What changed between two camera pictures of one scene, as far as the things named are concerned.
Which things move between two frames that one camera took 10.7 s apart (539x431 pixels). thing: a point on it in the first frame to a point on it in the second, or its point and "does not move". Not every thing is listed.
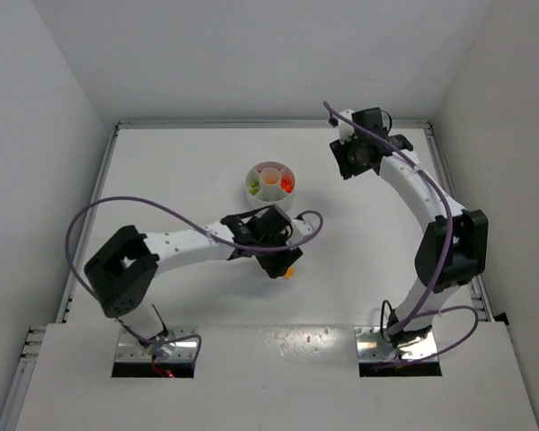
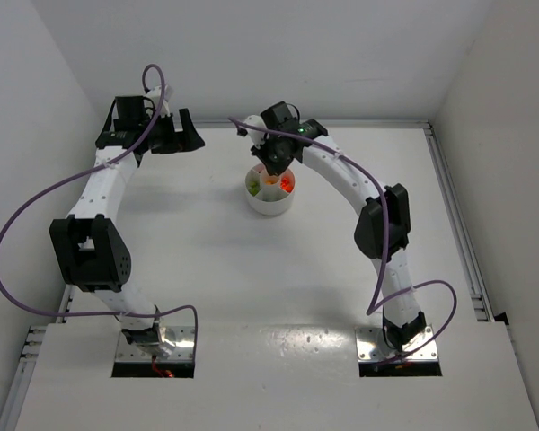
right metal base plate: x=371 y=346 does not move
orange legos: x=286 y=185 does not move
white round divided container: x=269 y=183 does not move
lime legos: x=253 y=189 does not move
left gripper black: x=279 y=261 to x=171 y=133
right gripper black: x=341 y=158 to x=275 y=161
